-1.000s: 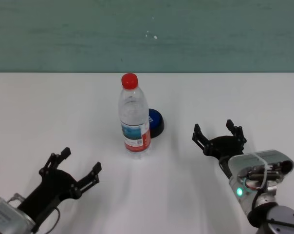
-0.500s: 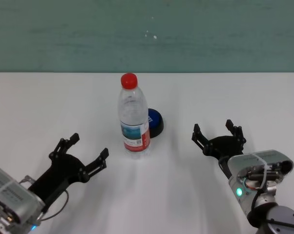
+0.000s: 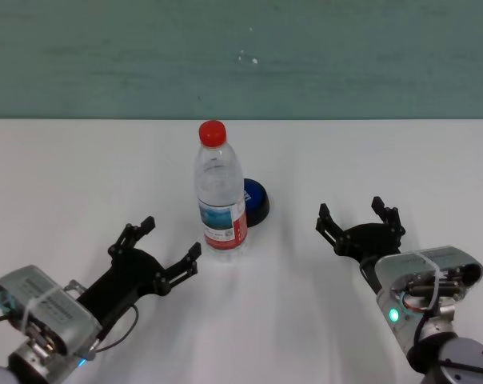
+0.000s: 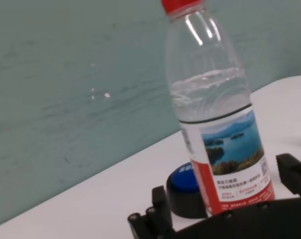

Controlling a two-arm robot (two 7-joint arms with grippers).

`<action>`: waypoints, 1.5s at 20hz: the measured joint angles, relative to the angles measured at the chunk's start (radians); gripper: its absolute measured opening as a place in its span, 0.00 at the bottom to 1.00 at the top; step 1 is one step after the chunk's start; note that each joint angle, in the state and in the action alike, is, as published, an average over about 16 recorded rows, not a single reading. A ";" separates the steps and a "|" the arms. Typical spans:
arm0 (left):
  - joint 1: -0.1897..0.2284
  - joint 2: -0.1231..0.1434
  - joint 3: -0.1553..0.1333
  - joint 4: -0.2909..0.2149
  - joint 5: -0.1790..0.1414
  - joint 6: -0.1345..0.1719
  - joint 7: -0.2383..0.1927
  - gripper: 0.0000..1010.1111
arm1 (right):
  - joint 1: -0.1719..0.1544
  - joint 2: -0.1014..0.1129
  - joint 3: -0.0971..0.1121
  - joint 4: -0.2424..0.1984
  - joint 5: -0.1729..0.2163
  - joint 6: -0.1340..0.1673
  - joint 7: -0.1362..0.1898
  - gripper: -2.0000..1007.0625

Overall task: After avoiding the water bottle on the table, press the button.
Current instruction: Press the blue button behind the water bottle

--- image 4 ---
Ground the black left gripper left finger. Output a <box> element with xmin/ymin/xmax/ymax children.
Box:
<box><xmin>127</xmin><ymin>185</ymin><xmax>176</xmax><ymax>239</ymax></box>

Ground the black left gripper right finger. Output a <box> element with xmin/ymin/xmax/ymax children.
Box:
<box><xmin>276</xmin><ymin>153</ymin><xmax>301</xmax><ymax>200</ymax></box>

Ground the clear water bottle red cap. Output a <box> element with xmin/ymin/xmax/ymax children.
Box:
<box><xmin>161</xmin><ymin>0</ymin><xmax>276</xmax><ymax>216</ymax></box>

